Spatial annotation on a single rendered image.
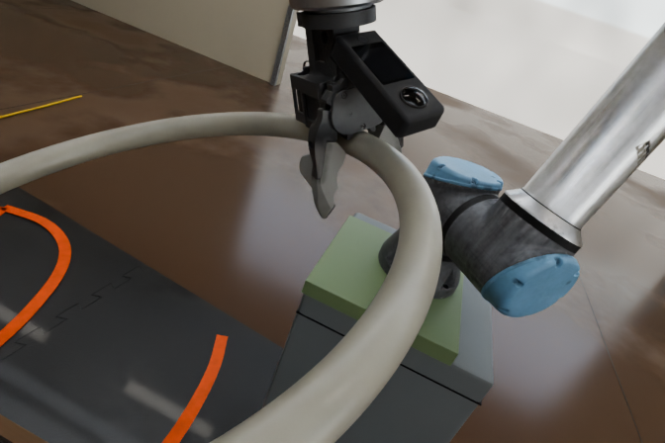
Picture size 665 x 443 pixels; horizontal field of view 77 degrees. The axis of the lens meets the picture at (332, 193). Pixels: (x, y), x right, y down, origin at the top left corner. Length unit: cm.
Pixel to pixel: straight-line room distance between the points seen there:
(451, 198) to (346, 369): 65
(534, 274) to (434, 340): 24
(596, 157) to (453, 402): 53
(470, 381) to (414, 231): 65
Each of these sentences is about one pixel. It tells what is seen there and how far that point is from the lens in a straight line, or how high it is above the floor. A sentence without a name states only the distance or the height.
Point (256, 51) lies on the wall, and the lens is 528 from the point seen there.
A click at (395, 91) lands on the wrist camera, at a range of 36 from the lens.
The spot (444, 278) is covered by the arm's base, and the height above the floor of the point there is 93.
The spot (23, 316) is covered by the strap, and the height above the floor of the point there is 2.
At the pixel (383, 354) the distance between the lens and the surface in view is 22.
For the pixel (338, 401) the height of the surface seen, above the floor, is 126.
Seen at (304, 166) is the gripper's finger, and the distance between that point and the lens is 47.
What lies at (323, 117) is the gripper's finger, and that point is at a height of 129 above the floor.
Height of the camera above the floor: 141
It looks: 27 degrees down
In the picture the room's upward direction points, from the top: 20 degrees clockwise
